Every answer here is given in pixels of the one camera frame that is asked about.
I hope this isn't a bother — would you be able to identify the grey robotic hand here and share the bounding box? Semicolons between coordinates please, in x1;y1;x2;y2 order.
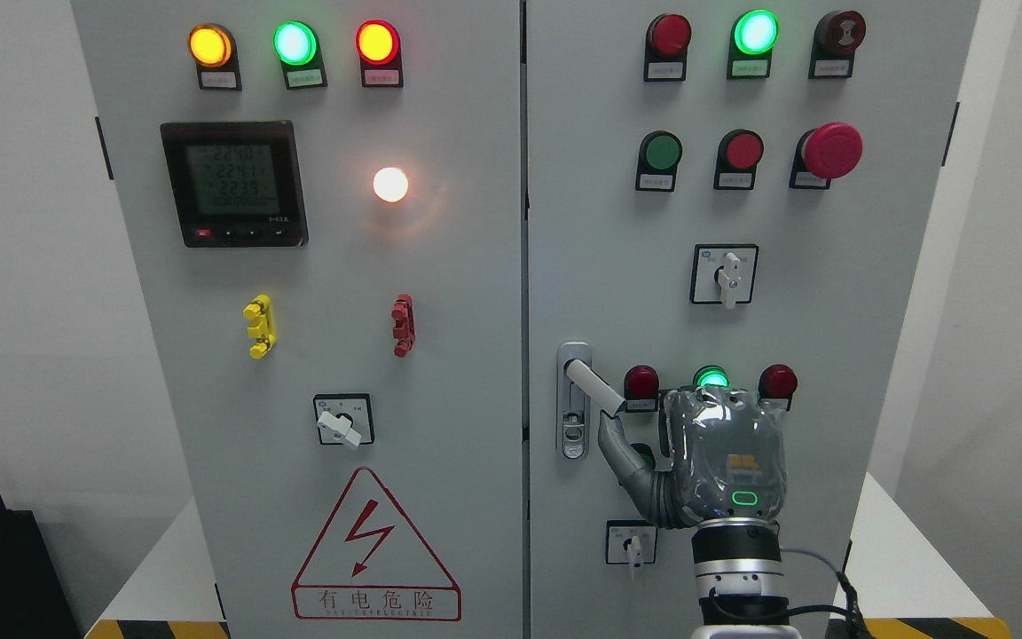
597;385;790;529

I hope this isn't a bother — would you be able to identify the silver door swing handle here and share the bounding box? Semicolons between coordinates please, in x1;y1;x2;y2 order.
556;343;625;460

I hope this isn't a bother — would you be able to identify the grey right cabinet door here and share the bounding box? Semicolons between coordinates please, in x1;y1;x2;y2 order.
524;1;980;638

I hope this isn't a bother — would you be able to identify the grey cabinet door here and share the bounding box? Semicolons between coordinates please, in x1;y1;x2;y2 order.
72;1;523;638
524;1;980;638

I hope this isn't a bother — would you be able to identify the grey left cabinet door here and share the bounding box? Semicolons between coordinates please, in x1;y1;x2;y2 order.
72;1;523;638

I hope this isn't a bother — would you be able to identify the green indicator light middle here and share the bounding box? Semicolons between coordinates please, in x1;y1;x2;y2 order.
693;365;729;387

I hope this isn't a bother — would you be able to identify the green indicator light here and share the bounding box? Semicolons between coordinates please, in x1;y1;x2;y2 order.
727;8;779;80
272;20;328;91
693;365;729;387

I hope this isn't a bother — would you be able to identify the green push button lower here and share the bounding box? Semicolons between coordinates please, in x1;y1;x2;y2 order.
630;442;656;469

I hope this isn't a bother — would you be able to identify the green push button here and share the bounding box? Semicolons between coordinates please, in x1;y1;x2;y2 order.
630;442;656;469
635;130;684;193

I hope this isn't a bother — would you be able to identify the red indicator light middle right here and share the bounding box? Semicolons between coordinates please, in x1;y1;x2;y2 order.
758;364;798;410

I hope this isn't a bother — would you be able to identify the red indicator light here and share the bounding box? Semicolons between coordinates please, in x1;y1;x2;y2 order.
356;20;403;88
624;365;660;413
642;13;692;83
758;364;798;410

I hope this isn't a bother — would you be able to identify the red indicator light middle left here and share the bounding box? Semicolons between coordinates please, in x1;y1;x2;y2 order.
624;365;660;413

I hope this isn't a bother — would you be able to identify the red push button upper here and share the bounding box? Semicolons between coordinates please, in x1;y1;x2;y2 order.
713;129;764;191

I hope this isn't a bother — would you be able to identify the green push button upper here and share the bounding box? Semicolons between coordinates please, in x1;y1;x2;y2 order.
635;130;684;193

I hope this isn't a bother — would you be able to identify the red emergency stop button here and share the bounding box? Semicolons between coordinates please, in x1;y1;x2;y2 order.
790;122;864;190

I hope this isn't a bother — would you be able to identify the red electric hazard warning sticker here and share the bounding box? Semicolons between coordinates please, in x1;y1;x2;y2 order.
291;468;462;622

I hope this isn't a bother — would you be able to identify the red indicator light top right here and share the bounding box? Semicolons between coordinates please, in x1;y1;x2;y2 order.
642;13;692;83

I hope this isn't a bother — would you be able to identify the green indicator light top right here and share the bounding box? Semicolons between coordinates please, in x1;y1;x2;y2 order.
727;8;779;80

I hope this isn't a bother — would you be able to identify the white indicator light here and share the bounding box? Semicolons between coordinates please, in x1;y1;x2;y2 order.
372;167;410;203

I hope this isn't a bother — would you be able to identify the dark red buzzer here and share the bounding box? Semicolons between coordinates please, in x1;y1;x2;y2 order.
808;11;867;80

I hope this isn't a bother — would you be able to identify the red indicator light top left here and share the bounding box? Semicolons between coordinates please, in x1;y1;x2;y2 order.
356;20;403;88

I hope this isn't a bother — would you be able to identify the black digital power meter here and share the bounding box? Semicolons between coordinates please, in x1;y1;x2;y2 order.
160;120;309;248

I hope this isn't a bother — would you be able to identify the green indicator light top left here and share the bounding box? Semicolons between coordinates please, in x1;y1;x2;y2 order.
272;20;328;91

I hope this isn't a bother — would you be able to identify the yellow indicator light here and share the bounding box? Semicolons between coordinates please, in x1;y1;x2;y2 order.
187;22;242;91

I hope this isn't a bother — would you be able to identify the black box at left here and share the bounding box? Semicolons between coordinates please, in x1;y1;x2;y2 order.
0;493;82;638

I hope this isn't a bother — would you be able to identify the white selector switch lower right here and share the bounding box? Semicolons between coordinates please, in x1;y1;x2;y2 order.
605;519;658;581

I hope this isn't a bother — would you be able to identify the white selector switch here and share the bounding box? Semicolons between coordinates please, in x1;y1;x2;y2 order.
689;244;759;309
605;519;658;581

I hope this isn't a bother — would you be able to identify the white selector switch upper right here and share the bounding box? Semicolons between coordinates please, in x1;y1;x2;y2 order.
689;244;759;309

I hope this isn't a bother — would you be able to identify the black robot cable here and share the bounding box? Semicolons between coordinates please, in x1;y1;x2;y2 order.
706;548;876;639

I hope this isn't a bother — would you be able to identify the white selector switch left door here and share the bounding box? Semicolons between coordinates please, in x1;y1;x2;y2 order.
312;393;374;449

